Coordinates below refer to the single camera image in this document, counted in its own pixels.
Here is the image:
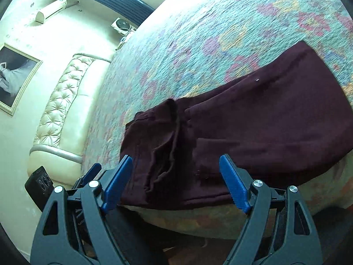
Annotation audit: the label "cream tufted leather headboard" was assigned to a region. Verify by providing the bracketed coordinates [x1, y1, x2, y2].
[27, 53, 110, 188]

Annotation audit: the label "framed wedding photo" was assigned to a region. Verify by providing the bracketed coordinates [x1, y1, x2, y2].
[0, 43, 43, 116]

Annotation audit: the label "floral bedspread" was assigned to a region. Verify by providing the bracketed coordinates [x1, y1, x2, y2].
[81, 0, 353, 240]

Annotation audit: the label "wall air conditioner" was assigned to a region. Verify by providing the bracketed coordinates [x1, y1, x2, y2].
[35, 0, 67, 24]

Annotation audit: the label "maroon pants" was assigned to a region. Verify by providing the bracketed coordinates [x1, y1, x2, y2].
[120, 41, 352, 210]

